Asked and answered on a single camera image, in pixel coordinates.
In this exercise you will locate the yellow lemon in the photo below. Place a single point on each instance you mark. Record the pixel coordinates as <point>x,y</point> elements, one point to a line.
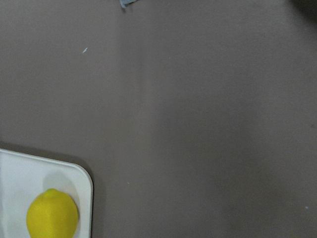
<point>52,214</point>

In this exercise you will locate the cream rabbit tray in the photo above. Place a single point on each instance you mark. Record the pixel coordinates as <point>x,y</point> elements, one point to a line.
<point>23,177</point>

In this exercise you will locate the grey folded cloth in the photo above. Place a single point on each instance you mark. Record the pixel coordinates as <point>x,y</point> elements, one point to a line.
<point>125,3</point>

